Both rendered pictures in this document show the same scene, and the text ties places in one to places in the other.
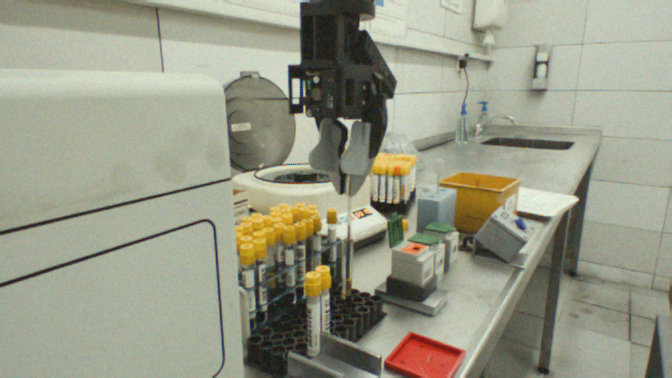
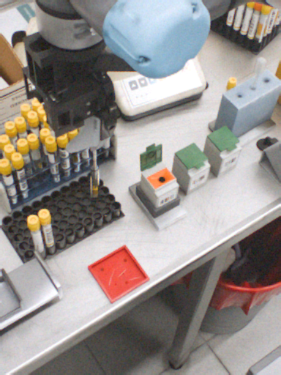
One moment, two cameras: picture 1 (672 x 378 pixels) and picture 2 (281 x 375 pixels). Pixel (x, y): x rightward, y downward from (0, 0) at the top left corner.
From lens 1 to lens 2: 0.55 m
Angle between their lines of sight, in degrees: 45
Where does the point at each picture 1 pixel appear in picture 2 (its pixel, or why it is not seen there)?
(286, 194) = not seen: hidden behind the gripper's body
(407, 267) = (148, 191)
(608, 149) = not seen: outside the picture
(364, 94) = (91, 105)
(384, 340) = (105, 243)
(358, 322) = (87, 227)
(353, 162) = (83, 143)
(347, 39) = (73, 65)
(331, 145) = not seen: hidden behind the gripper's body
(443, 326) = (157, 244)
